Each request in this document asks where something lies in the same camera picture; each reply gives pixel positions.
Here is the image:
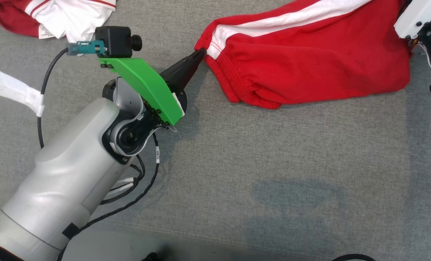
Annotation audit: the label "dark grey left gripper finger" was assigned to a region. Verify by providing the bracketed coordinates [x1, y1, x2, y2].
[159, 48, 208, 91]

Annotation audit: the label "red white basketball jersey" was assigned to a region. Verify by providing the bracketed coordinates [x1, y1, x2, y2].
[0, 0, 117, 44]

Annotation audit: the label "red shorts with white stripe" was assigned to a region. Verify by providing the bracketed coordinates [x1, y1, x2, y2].
[194, 0, 413, 109]

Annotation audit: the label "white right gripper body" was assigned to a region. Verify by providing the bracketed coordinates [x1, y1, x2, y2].
[394, 0, 431, 73]

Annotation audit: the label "black looped cable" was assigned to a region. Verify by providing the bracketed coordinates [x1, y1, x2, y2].
[331, 253, 378, 261]

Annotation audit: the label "white velcro strap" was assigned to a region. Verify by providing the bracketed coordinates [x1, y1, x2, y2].
[0, 70, 45, 117]

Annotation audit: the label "black cable with teal plug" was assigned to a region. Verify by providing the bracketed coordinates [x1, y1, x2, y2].
[37, 40, 105, 149]

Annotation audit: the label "black cable with white labels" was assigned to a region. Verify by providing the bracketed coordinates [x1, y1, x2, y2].
[57, 125, 161, 261]

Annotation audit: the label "black white thin cable loop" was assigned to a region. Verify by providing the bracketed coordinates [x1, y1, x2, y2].
[99, 155, 146, 206]

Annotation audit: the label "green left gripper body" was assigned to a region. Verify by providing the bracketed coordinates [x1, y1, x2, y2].
[99, 57, 188, 126]

